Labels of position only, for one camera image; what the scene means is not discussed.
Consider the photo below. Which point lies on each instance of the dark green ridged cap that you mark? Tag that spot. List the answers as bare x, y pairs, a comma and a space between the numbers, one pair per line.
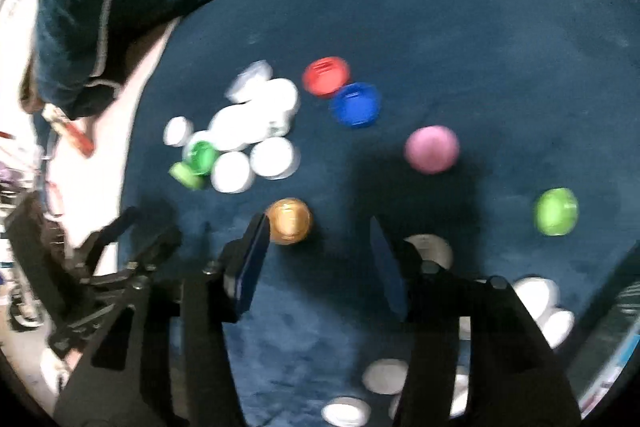
202, 156

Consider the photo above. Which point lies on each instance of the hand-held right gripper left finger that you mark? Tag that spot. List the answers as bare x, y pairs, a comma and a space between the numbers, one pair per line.
252, 259

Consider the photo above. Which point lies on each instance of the pink bed sheet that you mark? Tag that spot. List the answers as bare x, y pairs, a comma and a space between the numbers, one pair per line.
107, 187

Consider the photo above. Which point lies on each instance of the pink bottle cap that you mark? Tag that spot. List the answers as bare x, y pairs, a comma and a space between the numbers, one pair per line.
431, 149

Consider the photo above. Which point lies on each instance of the red bottle cap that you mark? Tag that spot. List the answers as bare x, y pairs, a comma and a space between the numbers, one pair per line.
325, 77

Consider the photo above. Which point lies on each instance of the small white bottle cap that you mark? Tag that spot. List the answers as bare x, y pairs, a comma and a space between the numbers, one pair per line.
437, 248
460, 391
537, 294
345, 413
559, 328
384, 376

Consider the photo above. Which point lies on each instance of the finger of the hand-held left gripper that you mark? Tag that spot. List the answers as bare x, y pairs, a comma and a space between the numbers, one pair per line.
150, 252
112, 232

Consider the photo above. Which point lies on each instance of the red packet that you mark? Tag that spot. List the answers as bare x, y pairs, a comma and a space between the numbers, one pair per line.
75, 134

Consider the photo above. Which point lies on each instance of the light green smooth cap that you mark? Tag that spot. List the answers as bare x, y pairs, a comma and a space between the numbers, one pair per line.
186, 175

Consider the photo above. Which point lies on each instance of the dark teal velvet blanket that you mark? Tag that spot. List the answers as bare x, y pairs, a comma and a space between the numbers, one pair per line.
450, 32

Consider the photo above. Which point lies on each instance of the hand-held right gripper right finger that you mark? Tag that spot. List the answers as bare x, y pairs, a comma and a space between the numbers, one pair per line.
387, 269

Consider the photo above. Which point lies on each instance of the blue bottle cap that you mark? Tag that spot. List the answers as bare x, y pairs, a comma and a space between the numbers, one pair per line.
356, 106

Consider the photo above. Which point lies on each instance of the small green bottle cap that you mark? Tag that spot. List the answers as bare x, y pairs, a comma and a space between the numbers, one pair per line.
556, 212

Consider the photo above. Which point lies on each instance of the pile of white caps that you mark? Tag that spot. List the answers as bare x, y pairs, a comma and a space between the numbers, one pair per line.
235, 129

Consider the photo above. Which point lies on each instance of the white blue plastic package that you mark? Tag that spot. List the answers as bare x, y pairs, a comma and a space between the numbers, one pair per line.
617, 347

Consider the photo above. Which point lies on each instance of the small orange bottle cap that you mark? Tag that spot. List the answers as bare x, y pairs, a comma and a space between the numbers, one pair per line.
290, 221

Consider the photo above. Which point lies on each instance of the clear plastic lid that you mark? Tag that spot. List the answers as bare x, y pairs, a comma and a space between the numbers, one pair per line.
247, 79

